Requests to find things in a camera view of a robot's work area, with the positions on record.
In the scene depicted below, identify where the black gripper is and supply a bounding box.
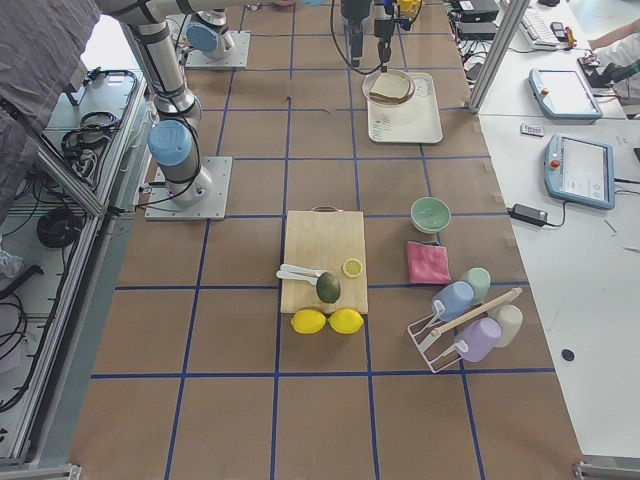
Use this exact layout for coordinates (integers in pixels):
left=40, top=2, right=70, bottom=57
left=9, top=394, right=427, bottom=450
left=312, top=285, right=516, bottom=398
left=340, top=0, right=395, bottom=73

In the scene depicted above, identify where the cream round plate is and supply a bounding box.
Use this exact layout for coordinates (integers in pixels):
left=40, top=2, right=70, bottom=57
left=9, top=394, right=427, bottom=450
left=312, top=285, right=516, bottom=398
left=362, top=70, right=415, bottom=106

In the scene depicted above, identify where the bread slice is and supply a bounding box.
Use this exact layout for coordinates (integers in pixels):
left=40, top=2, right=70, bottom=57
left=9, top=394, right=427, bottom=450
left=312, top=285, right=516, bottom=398
left=369, top=72, right=412, bottom=102

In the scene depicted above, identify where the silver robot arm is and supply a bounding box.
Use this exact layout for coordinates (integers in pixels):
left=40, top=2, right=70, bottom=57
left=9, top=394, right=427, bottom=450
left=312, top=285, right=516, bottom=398
left=185, top=1, right=403, bottom=75
left=96, top=1, right=238, bottom=220

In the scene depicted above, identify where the yellow mug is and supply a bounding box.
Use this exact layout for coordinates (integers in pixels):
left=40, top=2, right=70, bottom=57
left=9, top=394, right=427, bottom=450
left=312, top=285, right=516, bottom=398
left=397, top=0, right=422, bottom=18

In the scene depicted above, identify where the cream bear tray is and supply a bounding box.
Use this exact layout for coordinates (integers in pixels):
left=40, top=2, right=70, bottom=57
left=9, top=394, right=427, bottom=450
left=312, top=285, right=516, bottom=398
left=362, top=72, right=443, bottom=144

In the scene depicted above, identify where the black power brick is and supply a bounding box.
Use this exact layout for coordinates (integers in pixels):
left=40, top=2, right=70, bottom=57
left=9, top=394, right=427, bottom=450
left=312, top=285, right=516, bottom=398
left=456, top=23, right=498, bottom=41

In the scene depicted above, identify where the black computer box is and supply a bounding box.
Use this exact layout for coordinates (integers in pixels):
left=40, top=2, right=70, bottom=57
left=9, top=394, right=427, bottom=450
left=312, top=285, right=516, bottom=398
left=450, top=0, right=499, bottom=23

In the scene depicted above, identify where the small card box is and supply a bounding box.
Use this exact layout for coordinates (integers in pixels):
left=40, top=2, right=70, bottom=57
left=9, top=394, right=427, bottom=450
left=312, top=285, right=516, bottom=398
left=520, top=123, right=545, bottom=138

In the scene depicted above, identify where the light green bowl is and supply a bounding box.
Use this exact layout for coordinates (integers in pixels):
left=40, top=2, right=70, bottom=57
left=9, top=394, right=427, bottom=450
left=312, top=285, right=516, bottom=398
left=410, top=197, right=451, bottom=234

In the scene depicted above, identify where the far teach pendant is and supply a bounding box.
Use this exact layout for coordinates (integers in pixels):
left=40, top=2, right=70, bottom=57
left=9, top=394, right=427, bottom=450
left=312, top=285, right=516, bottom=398
left=528, top=69, right=603, bottom=121

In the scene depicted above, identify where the teach pendant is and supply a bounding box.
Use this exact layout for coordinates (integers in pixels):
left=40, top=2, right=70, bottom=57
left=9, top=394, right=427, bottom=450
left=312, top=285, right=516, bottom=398
left=543, top=134, right=615, bottom=210
left=528, top=69, right=603, bottom=121

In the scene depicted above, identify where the black power adapter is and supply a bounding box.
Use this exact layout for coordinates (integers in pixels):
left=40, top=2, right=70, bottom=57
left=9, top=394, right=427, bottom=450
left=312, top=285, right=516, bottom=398
left=507, top=203, right=548, bottom=227

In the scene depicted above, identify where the lemon half slice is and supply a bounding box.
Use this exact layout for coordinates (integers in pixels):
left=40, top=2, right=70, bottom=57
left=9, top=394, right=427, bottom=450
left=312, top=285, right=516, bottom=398
left=342, top=258, right=364, bottom=279

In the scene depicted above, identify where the pink cloth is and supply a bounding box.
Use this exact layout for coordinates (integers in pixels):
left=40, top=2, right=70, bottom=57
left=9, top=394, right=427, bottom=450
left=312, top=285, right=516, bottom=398
left=407, top=241, right=451, bottom=285

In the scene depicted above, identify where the wooden cutting board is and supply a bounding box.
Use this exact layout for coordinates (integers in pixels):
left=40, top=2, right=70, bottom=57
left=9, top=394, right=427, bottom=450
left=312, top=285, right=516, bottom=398
left=280, top=210, right=368, bottom=314

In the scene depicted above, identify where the near teach pendant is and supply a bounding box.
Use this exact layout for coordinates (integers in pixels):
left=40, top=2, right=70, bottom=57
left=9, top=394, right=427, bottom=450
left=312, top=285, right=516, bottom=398
left=543, top=134, right=615, bottom=210

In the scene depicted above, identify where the white plastic knife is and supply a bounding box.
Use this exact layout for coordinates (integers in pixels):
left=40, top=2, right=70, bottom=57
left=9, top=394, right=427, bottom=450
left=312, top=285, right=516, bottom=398
left=276, top=264, right=325, bottom=285

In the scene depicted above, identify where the green avocado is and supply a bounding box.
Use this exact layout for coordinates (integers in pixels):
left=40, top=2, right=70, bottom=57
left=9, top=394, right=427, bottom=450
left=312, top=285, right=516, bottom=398
left=315, top=272, right=341, bottom=304

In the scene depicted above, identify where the green cup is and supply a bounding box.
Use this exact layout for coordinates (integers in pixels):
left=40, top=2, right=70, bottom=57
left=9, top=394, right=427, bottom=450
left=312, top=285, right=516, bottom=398
left=460, top=267, right=491, bottom=305

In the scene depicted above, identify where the blue cup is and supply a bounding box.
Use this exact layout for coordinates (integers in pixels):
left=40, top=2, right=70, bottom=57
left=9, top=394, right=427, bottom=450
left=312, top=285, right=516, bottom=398
left=431, top=281, right=474, bottom=322

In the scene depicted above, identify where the right yellow lemon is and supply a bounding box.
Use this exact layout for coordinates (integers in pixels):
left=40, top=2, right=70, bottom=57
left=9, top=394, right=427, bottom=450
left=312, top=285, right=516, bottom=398
left=328, top=309, right=364, bottom=335

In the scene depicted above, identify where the yellow lemon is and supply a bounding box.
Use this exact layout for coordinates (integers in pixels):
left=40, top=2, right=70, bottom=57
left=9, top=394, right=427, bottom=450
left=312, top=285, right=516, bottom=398
left=328, top=309, right=364, bottom=335
left=291, top=309, right=327, bottom=335

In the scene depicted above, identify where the left yellow lemon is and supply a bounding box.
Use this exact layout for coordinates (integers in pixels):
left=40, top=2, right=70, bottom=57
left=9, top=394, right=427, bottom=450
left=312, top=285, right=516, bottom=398
left=291, top=309, right=327, bottom=335

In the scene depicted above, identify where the cream cup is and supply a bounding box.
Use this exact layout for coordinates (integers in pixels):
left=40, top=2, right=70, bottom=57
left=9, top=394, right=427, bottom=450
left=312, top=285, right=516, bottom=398
left=488, top=304, right=523, bottom=348

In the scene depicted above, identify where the purple cup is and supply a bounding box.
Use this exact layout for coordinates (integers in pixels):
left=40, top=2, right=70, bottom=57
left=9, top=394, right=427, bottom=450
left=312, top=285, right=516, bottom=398
left=454, top=317, right=502, bottom=362

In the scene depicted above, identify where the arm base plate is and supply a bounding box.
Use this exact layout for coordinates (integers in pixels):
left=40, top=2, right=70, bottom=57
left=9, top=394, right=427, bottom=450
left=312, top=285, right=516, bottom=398
left=186, top=28, right=251, bottom=70
left=144, top=156, right=232, bottom=221

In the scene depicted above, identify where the white wire cup rack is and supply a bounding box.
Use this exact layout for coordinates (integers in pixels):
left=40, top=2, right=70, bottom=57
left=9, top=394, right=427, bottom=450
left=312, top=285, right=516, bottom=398
left=407, top=287, right=522, bottom=373

